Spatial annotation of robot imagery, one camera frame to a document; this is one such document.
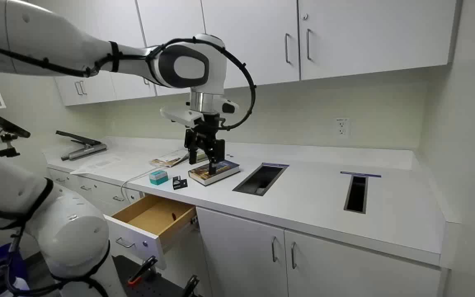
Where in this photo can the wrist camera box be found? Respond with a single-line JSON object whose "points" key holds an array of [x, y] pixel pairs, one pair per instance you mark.
{"points": [[182, 116]]}

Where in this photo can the open wooden drawer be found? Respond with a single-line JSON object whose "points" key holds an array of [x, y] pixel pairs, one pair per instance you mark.
{"points": [[149, 217]]}

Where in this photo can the white wall outlet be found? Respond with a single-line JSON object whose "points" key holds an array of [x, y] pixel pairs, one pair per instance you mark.
{"points": [[342, 127]]}

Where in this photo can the white cabinet door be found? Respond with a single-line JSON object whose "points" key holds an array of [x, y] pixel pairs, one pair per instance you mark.
{"points": [[131, 86], [255, 33], [380, 35], [238, 253], [354, 273], [67, 91], [169, 19]]}

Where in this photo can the white lower drawer front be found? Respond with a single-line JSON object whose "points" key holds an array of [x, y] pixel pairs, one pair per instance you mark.
{"points": [[103, 195]]}

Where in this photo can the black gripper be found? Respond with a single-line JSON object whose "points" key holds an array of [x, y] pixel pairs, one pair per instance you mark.
{"points": [[207, 137]]}

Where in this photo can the black floor tool case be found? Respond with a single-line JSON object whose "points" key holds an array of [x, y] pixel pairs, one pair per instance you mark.
{"points": [[158, 287]]}

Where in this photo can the black camera on stand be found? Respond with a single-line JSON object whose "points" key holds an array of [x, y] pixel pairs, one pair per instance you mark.
{"points": [[7, 126]]}

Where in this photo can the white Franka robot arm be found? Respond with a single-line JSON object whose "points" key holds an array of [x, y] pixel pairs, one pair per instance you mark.
{"points": [[57, 43]]}

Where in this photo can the white paper booklet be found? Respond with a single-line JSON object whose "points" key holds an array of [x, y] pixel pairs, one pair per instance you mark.
{"points": [[179, 155]]}

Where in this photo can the narrow counter slot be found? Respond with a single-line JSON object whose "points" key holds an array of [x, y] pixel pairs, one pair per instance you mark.
{"points": [[357, 193]]}

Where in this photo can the teal and white box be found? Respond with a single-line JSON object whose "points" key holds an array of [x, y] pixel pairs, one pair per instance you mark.
{"points": [[159, 177]]}

